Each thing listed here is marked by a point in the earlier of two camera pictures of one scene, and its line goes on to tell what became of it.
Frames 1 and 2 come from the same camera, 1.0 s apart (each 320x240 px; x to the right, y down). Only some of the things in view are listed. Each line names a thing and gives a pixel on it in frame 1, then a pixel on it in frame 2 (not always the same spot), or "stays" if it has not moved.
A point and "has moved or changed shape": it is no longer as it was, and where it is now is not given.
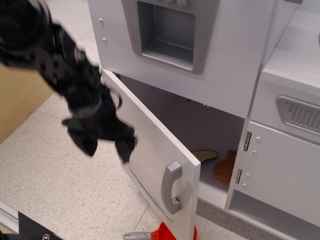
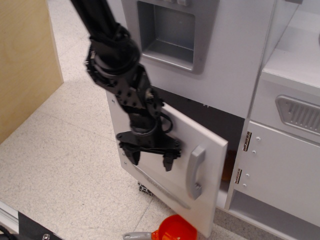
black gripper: x=94 y=117 → x=158 y=141
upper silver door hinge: x=247 y=141 stays
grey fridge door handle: x=172 y=173 → x=194 y=188
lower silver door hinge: x=238 y=176 stays
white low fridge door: x=166 y=177 has moved or changed shape
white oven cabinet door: x=282 y=170 stays
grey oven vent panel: x=299 y=113 stays
